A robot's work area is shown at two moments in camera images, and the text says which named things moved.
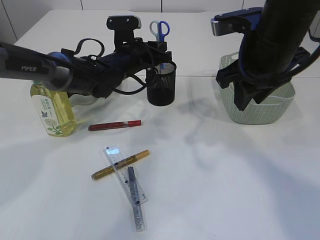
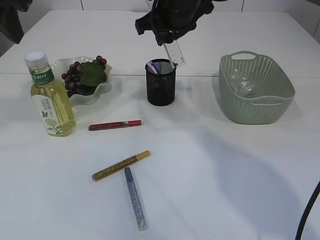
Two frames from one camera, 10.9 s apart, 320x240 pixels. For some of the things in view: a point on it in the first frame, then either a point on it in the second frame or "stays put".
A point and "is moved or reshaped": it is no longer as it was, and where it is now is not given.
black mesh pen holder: x=161 y=84 stays put
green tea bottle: x=55 y=109 stays put
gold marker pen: x=138 y=156 stays put
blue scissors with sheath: x=159 y=29 is moved or reshaped
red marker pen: x=114 y=125 stays put
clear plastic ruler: x=131 y=184 to x=174 y=53
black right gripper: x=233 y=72 to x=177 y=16
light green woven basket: x=272 y=106 stays put
